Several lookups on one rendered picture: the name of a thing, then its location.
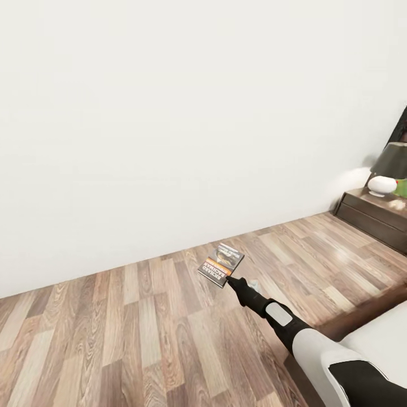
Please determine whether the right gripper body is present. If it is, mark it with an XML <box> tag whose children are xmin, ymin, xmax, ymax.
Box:
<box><xmin>228</xmin><ymin>277</ymin><xmax>261</xmax><ymax>309</ymax></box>

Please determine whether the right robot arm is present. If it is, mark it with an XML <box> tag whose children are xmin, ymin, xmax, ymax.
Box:
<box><xmin>226</xmin><ymin>276</ymin><xmax>407</xmax><ymax>407</ymax></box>

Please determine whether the hardback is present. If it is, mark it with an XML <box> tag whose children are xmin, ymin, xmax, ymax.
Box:
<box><xmin>198</xmin><ymin>243</ymin><xmax>245</xmax><ymax>289</ymax></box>

